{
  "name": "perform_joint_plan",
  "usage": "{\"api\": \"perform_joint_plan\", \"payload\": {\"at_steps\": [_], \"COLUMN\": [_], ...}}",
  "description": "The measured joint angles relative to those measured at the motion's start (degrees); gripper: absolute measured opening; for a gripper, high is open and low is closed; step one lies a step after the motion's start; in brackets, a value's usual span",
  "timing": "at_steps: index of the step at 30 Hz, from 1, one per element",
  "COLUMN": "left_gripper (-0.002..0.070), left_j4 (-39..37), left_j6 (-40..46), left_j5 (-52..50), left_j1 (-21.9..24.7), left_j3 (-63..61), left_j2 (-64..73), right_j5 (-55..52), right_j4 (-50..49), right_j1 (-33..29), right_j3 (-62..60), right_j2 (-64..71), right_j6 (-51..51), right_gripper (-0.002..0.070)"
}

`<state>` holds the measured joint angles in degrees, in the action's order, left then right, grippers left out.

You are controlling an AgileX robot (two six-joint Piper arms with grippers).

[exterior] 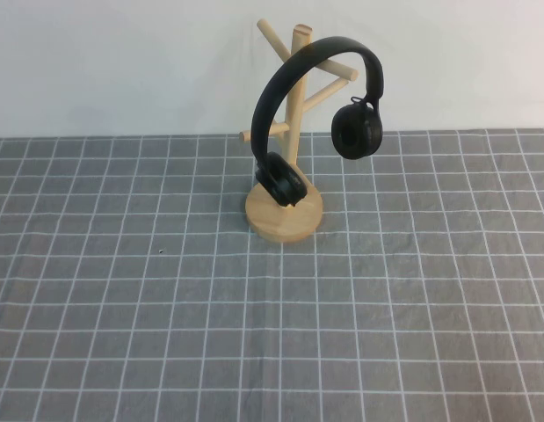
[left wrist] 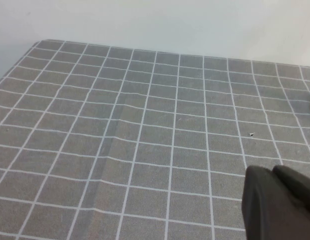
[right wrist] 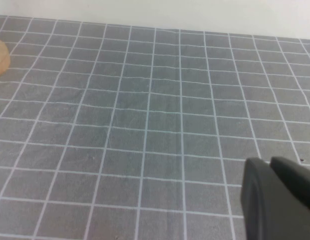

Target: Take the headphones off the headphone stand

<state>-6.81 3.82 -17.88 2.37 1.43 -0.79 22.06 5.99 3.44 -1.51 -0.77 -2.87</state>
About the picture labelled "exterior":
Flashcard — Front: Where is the wooden tree headphone stand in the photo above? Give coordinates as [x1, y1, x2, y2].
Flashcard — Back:
[238, 18, 359, 243]

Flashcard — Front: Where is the black over-ear headphones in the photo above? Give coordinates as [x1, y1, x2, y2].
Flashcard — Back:
[250, 36, 386, 208]

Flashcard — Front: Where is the grey white-grid tablecloth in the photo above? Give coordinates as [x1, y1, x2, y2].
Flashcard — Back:
[0, 127, 544, 422]

